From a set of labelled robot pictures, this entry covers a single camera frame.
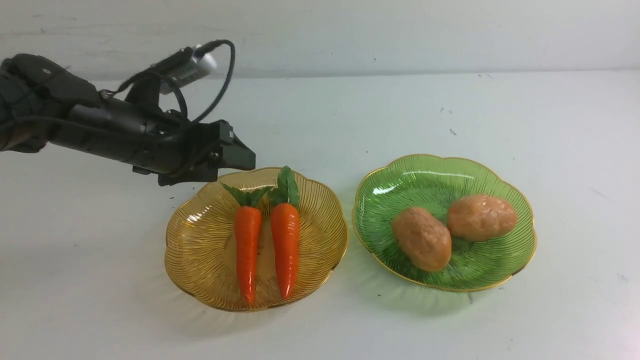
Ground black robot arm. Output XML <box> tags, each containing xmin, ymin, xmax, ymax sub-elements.
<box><xmin>1</xmin><ymin>54</ymin><xmax>256</xmax><ymax>186</ymax></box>

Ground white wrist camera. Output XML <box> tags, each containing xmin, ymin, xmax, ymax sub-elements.
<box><xmin>151</xmin><ymin>44</ymin><xmax>218</xmax><ymax>89</ymax></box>

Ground orange-brown toy potato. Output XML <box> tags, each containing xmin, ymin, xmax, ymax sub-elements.
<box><xmin>446</xmin><ymin>194</ymin><xmax>518</xmax><ymax>242</ymax></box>
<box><xmin>391</xmin><ymin>206</ymin><xmax>453</xmax><ymax>272</ymax></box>

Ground orange toy carrot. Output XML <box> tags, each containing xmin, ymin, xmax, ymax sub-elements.
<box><xmin>269</xmin><ymin>166</ymin><xmax>301</xmax><ymax>300</ymax></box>
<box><xmin>221</xmin><ymin>183</ymin><xmax>271</xmax><ymax>305</ymax></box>

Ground amber ribbed glass plate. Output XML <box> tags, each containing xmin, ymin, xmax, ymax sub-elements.
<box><xmin>164</xmin><ymin>167</ymin><xmax>349</xmax><ymax>312</ymax></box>

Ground green ribbed glass plate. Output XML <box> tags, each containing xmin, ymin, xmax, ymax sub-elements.
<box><xmin>351</xmin><ymin>153</ymin><xmax>538</xmax><ymax>292</ymax></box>

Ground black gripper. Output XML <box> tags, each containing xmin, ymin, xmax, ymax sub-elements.
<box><xmin>132</xmin><ymin>120</ymin><xmax>256</xmax><ymax>187</ymax></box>

